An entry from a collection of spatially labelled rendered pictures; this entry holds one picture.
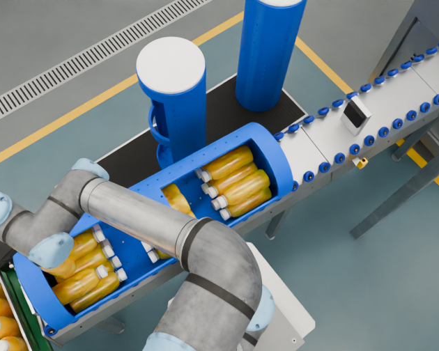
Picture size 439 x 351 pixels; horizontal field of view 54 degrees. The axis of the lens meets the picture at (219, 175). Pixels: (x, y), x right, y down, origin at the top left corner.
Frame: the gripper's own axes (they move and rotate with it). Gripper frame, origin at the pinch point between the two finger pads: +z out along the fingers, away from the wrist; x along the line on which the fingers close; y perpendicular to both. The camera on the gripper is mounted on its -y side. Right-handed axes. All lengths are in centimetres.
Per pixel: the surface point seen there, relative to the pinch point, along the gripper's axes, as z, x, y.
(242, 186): 22, -4, 61
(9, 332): 32.6, -4.7, -25.2
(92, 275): 22.5, -5.1, 5.7
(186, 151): 84, 44, 64
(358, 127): 34, -4, 117
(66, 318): 21.2, -12.9, -5.9
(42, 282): 11.7, -2.8, -5.4
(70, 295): 22.8, -7.0, -2.6
